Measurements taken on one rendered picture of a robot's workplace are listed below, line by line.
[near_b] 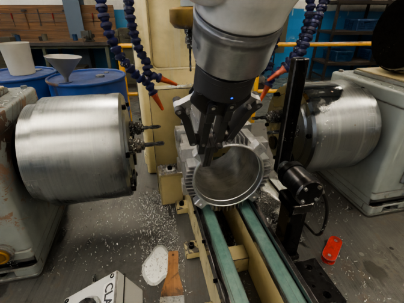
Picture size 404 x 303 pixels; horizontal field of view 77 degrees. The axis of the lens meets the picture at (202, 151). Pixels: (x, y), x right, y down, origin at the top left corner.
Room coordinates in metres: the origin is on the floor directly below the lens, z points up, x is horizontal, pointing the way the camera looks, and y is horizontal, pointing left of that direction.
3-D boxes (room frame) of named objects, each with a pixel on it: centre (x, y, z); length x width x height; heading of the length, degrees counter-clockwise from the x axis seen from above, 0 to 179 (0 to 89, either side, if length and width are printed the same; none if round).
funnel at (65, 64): (1.93, 0.99, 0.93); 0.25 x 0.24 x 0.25; 4
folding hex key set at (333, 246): (0.44, -0.32, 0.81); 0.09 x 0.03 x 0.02; 141
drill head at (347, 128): (0.68, -0.35, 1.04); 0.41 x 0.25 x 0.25; 103
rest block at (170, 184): (0.65, 0.10, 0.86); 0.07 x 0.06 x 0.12; 103
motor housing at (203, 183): (0.55, -0.04, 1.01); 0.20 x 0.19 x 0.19; 11
